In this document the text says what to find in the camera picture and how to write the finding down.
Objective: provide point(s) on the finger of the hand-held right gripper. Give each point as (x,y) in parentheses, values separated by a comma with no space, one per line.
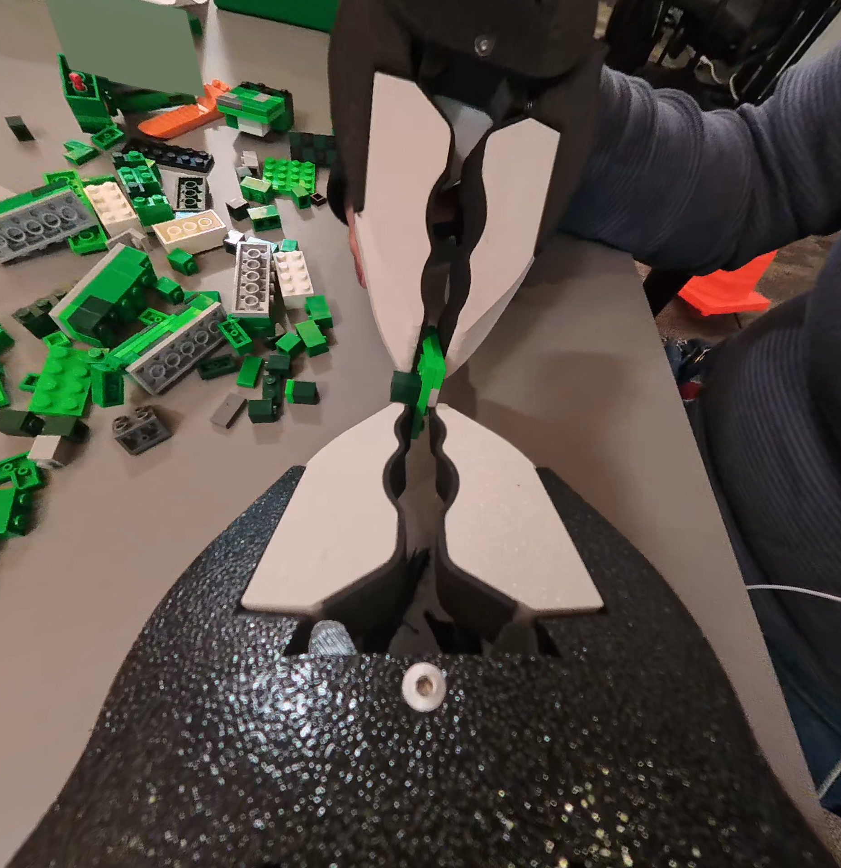
(515,217)
(400,224)

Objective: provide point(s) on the grey and green brick block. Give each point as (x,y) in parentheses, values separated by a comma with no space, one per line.
(183,346)

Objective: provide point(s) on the person's right forearm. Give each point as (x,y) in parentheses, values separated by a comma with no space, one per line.
(698,169)

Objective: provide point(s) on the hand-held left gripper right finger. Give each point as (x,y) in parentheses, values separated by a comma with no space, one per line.
(515,536)

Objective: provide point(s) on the green stacked brick wall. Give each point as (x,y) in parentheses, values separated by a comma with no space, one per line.
(98,291)

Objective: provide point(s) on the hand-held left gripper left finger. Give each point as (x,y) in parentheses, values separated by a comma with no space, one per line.
(319,536)

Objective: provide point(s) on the green and white brick model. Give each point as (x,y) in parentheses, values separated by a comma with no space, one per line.
(254,108)

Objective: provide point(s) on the light grey toy brick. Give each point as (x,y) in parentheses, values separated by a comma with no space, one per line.
(252,278)

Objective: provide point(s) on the large grey brick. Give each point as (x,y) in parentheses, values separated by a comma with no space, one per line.
(34,230)

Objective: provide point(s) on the green brick with red piece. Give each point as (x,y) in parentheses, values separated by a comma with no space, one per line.
(88,108)

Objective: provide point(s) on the dark grey small brick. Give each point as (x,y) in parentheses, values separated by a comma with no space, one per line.
(141,430)

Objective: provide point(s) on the green brick assembly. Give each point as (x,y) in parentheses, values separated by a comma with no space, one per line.
(420,380)

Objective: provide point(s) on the black long plate brick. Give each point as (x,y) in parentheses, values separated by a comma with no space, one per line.
(169,156)

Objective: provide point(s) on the small black tile brick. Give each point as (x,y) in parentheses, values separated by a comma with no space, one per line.
(18,127)

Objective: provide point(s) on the orange brick separator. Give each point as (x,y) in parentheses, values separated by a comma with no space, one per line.
(176,121)

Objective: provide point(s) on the person's torso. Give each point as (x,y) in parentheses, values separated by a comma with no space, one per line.
(787,441)

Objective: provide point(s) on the pile of green toy bricks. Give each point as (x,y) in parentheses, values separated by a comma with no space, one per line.
(68,386)

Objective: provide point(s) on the dark green plate brick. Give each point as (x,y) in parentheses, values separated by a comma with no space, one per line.
(312,149)

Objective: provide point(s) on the green box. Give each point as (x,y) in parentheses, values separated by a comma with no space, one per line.
(278,13)

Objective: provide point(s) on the white toy brick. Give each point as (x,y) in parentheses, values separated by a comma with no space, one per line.
(190,232)
(295,275)
(112,203)

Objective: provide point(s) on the person's right hand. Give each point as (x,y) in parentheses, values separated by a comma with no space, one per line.
(357,247)

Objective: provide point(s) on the orange traffic cone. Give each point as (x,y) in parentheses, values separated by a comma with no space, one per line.
(726,288)

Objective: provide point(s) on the grey desk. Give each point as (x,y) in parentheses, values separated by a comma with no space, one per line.
(88,644)

